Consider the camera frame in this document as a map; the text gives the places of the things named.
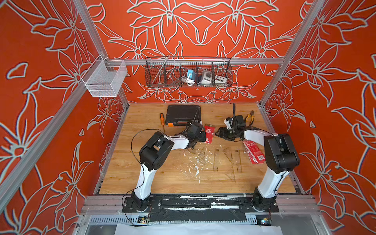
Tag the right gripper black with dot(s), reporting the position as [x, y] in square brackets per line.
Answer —
[223, 134]

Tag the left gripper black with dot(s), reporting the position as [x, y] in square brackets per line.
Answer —
[202, 135]

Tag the red ruler set package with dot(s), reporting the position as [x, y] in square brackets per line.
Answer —
[209, 130]
[257, 157]
[246, 145]

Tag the clear triangle ruler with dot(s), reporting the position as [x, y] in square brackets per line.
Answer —
[228, 154]
[201, 158]

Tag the clear straight ruler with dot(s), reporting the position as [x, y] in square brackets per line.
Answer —
[237, 158]
[215, 160]

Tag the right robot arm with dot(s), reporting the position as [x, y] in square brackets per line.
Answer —
[279, 153]

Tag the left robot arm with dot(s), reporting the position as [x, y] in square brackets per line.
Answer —
[154, 153]

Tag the black orange tool case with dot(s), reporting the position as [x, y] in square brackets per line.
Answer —
[181, 115]

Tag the white dotted cube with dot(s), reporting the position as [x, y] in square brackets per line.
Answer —
[220, 80]

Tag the blue white small box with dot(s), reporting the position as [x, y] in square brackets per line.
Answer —
[191, 75]

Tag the white timer device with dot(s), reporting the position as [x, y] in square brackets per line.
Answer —
[206, 78]

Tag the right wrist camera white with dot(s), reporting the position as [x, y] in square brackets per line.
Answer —
[230, 123]

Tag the orange handled screwdriver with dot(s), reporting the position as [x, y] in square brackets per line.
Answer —
[162, 119]

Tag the black wire wall basket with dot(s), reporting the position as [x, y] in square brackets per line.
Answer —
[171, 71]

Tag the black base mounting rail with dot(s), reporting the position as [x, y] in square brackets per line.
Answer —
[168, 208]

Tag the clear plastic wall bin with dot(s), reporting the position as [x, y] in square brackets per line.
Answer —
[105, 78]

